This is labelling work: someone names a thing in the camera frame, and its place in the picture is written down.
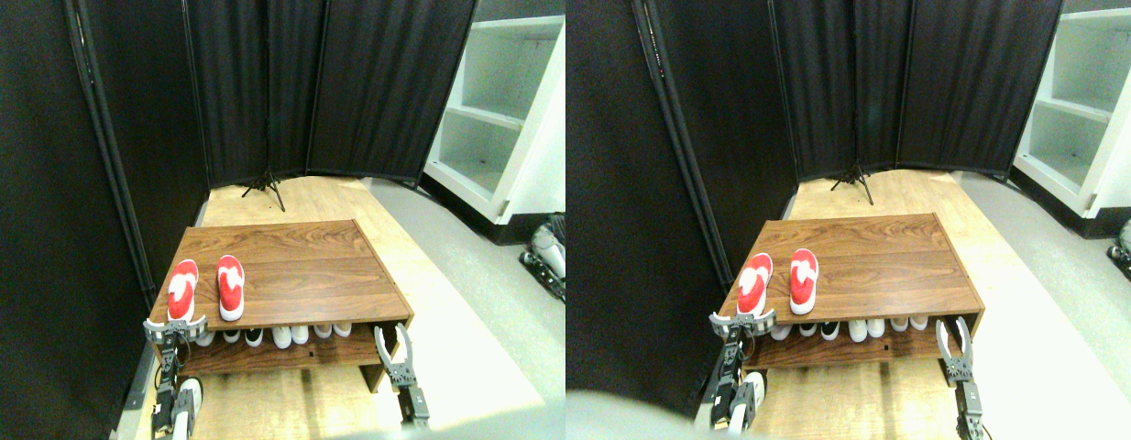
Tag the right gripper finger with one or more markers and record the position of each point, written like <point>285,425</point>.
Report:
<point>410,365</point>
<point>388,359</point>
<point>948,356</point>
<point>969,359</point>

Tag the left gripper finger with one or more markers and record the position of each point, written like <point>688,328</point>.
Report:
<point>761,325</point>
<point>161,332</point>
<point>727,327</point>
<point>195,331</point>

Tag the red shoe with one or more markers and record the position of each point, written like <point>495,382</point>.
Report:
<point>754,284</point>
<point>231,286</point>
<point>182,291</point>
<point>804,280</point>

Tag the black and white shoe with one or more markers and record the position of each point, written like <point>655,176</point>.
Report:
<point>829,330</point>
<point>254,337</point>

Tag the brown shoe rack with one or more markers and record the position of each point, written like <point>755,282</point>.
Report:
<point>882,270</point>
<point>300,275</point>

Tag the black curtain stand foot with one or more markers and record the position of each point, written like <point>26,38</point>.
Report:
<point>269,179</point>
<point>857,172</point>

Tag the black curtain stand pole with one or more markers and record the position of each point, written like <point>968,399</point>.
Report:
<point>680,137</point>
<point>113,156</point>

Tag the white shelf unit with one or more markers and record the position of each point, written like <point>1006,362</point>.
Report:
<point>492,82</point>
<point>1092,73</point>

